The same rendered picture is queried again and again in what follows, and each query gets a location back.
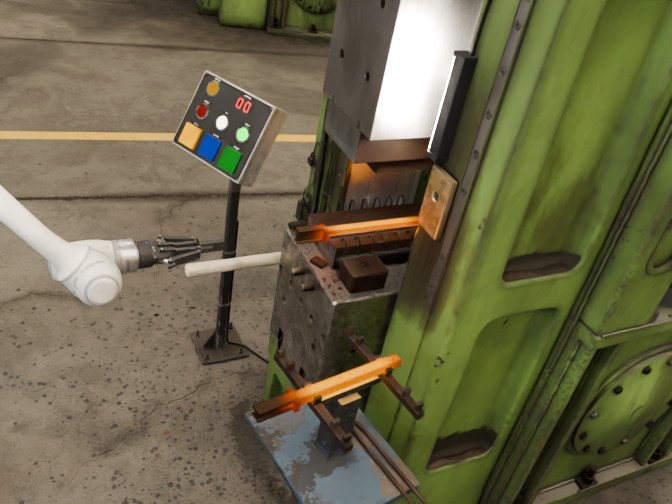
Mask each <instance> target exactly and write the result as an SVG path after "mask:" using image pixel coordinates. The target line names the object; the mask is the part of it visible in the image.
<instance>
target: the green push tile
mask: <svg viewBox="0 0 672 504"><path fill-rule="evenodd" d="M242 156H243V154H241V153H240V152H238V151H236V150H235V149H233V148H231V147H230V146H226V147H225V149H224V151H223V153H222V155H221V157H220V159H219V162H218V164H217V166H219V167H221V168H222V169H224V170H225V171H227V172H229V173H230V174H232V175H233V174H234V172H235V170H236V168H237V166H238V164H239V162H240V160H241V158H242Z"/></svg>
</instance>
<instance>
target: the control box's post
mask: <svg viewBox="0 0 672 504"><path fill-rule="evenodd" d="M228 188H229V189H228V200H227V211H226V223H225V234H224V241H225V248H224V250H225V252H233V251H234V246H235V236H236V227H237V217H238V207H239V197H240V191H241V185H240V184H237V183H236V182H234V181H232V180H231V179H229V185H228ZM233 256H234V254H227V255H226V254H224V253H223V256H222V259H229V258H233ZM231 276H232V271H226V272H221V278H220V289H219V302H220V304H221V305H223V304H228V303H229V295H230V286H231ZM227 315H228V306H223V307H220V306H219V304H218V312H217V323H216V331H217V343H216V346H217V347H219V338H220V334H221V333H223V336H224V345H225V335H226V323H227Z"/></svg>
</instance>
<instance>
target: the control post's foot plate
mask: <svg viewBox="0 0 672 504"><path fill-rule="evenodd" d="M232 323H233V322H232V321H230V325H229V332H228V340H229V341H230V342H235V343H240V344H243V343H242V341H241V339H240V337H239V335H238V333H237V330H236V328H235V326H234V325H232ZM190 336H191V340H192V342H193V344H194V346H195V351H196V352H197V353H198V355H199V358H200V360H201V362H202V365H204V366H205V365H212V364H218V363H226V362H229V361H233V360H240V359H243V358H248V357H249V353H248V351H247V350H246V348H245V347H243V346H239V345H234V344H229V343H228V342H227V341H226V335H225V345H224V336H223V333H221V334H220V338H219V347H217V346H216V343H217V331H216V328H213V329H207V330H202V331H199V330H197V331H195V332H192V333H190ZM243 345H244V344H243Z"/></svg>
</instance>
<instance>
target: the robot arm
mask: <svg viewBox="0 0 672 504"><path fill-rule="evenodd" d="M0 221H1V222H2V223H4V224H5V225H6V226H7V227H8V228H10V229H11V230H12V231H13V232H14V233H16V234H17V235H18V236H19V237H20V238H21V239H23V240H24V241H25V242H26V243H27V244H29V245H30V246H31V247H32V248H33V249H34V250H36V251H37V252H38V253H39V254H40V255H42V256H43V257H44V258H45V259H46V260H48V267H49V272H50V275H51V277H52V279H53V280H56V281H59V282H61V283H62V284H64V285H65V286H66V287H67V288H68V289H69V290H70V291H71V292H72V293H73V294H74V296H76V297H78V298H79V299H80V300H81V301H82V302H83V303H85V304H87V305H90V306H94V307H102V306H106V305H108V304H110V303H112V302H113V300H114V299H115V298H116V297H117V296H118V294H120V292H121V289H122V276H121V274H126V273H133V272H136V271H137V268H138V269H143V268H151V267H152V266H153V265H154V264H166V265H167V266H168V269H172V268H174V267H175V266H178V265H181V264H185V263H188V262H191V261H195V260H198V259H200V257H201V254H202V253H208V252H214V251H222V250H224V248H225V241H224V239H215V240H206V241H199V238H196V240H195V238H194V237H186V236H164V235H158V239H157V240H156V241H153V242H150V240H148V239H146V240H137V241H135V242H134V241H133V239H121V240H112V241H104V240H84V241H76V242H70V243H68V242H66V241H65V240H63V239H62V238H60V237H59V236H57V235H56V234H54V233H53V232H52V231H51V230H49V229H48V228H47V227H46V226H44V225H43V224H42V223H41V222H40V221H39V220H38V219H37V218H36V217H34V216H33V215H32V214H31V213H30V212H29V211H28V210H27V209H26V208H25V207H24V206H22V205H21V204H20V203H19V202H18V201H17V200H16V199H15V198H14V197H13V196H12V195H10V194H9V193H8V192H7V191H6V190H5V189H4V188H3V187H2V186H1V185H0ZM189 240H190V241H189Z"/></svg>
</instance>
